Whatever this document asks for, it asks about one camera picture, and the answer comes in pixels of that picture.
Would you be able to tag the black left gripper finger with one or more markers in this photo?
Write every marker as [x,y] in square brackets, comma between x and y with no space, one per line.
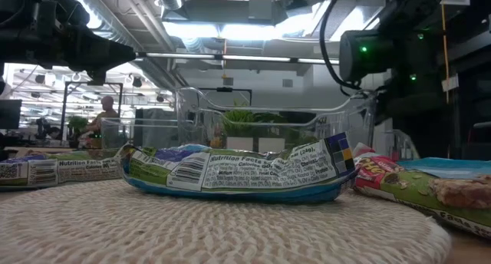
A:
[103,55]

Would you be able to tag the green granola bar purple end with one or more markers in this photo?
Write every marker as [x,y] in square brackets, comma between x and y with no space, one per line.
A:
[76,170]

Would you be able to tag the blue and red granola bar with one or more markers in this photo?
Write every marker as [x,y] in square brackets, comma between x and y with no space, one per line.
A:
[249,172]

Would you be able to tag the green Chewy granola bar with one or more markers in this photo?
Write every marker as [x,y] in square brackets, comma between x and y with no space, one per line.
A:
[403,187]

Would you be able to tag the blue granola bar brown end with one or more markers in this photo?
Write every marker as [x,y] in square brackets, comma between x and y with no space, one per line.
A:
[452,167]

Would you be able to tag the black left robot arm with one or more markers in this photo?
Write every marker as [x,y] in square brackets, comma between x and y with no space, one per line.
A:
[23,7]

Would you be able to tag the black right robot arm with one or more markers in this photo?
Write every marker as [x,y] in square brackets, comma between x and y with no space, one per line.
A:
[364,57]

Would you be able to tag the person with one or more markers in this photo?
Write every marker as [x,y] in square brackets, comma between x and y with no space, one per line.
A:
[105,112]

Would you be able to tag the black monitor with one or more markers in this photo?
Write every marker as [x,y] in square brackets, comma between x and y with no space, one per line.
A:
[9,114]

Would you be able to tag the background potted green plant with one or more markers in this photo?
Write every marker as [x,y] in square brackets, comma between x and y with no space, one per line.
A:
[76,125]

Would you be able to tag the clear plastic bin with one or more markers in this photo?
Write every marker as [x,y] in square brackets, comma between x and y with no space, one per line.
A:
[403,145]
[345,118]
[115,133]

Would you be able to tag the long ceiling light bar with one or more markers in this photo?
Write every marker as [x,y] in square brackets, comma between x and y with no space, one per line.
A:
[249,58]

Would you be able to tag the spiky grass plant white pot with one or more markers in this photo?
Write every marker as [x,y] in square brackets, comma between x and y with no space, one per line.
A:
[238,122]

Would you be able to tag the broad-leaf plant white pot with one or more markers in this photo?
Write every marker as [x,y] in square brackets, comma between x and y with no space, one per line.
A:
[270,145]

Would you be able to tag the round woven beige mat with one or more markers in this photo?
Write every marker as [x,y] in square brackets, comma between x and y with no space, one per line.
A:
[192,225]

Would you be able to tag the black frame stand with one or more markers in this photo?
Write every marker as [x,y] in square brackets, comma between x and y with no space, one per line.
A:
[92,83]

